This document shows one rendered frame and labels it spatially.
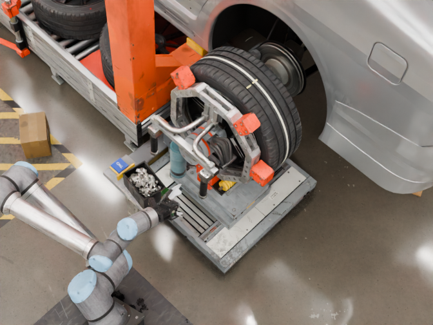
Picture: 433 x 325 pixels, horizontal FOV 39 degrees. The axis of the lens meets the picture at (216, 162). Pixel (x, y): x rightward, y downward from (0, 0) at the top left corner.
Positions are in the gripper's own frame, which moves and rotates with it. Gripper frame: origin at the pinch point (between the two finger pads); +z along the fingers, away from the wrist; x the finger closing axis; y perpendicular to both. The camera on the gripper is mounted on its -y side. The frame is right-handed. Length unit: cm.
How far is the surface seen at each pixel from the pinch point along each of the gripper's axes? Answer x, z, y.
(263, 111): 40, 31, 24
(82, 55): 34, 55, -143
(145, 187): -8.5, 7.8, -34.7
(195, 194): -32, 51, -42
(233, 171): 0.0, 37.0, 0.5
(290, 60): 51, 73, 9
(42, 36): 49, 36, -157
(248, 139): 26.4, 25.3, 20.0
